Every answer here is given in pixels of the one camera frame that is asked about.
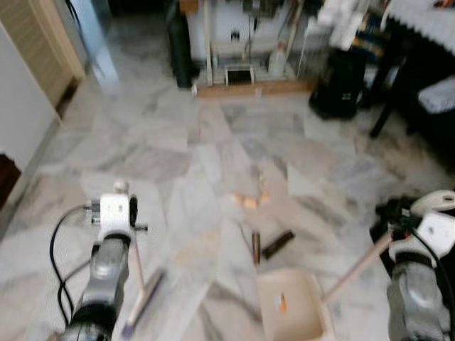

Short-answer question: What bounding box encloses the wooden broom with purple bristles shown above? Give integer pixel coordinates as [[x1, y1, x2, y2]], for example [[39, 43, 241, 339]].
[[114, 181, 166, 338]]

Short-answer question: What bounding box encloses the beige long-handled dustpan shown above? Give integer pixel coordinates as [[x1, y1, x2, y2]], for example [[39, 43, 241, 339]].
[[256, 190, 455, 341]]

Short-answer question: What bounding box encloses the dark flat floor scrap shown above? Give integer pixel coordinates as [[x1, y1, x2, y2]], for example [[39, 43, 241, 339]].
[[261, 230, 295, 259]]

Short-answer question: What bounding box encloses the black table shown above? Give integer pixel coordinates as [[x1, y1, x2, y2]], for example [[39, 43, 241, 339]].
[[366, 0, 455, 164]]

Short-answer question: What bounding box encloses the dark brown wooden board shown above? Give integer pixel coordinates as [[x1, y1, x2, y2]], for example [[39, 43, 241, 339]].
[[0, 153, 22, 210]]

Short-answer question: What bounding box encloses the small brown tube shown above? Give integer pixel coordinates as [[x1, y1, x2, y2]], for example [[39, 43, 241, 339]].
[[252, 231, 262, 266]]

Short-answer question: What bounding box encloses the white cushion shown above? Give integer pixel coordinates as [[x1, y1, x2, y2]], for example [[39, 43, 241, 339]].
[[418, 77, 455, 114]]

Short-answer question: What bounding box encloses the tall black cylinder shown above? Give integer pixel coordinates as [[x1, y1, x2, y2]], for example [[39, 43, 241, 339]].
[[166, 0, 194, 88]]

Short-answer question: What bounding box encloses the long wooden plank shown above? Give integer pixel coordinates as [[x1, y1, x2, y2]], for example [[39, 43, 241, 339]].
[[196, 78, 315, 99]]

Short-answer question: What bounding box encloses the white framed dark panel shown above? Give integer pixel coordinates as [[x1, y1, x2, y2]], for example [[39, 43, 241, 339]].
[[224, 64, 255, 86]]

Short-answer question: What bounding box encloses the tan louvered door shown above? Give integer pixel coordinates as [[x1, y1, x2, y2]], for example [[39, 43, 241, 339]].
[[0, 0, 87, 107]]

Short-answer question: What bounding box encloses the white plastic jug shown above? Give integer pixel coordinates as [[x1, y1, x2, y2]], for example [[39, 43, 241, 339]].
[[268, 44, 289, 77]]

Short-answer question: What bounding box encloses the white low shelf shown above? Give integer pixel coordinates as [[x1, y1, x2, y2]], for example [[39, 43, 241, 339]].
[[186, 0, 317, 82]]

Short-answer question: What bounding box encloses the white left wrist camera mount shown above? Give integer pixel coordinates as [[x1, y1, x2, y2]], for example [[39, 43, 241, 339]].
[[98, 193, 134, 239]]

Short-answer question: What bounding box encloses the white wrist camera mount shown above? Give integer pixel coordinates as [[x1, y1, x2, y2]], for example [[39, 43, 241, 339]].
[[98, 193, 134, 239], [412, 211, 455, 258]]

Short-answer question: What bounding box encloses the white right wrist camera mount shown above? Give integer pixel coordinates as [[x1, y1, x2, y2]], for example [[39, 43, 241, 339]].
[[412, 211, 455, 258]]

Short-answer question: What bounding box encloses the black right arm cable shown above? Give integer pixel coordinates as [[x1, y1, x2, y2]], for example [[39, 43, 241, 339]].
[[409, 227, 454, 303]]

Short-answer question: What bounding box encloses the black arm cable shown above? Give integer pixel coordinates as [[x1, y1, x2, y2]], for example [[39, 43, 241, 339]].
[[48, 202, 100, 328], [409, 227, 454, 303]]

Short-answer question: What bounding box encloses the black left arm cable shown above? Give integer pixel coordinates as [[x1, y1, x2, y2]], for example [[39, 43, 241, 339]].
[[48, 202, 100, 328]]

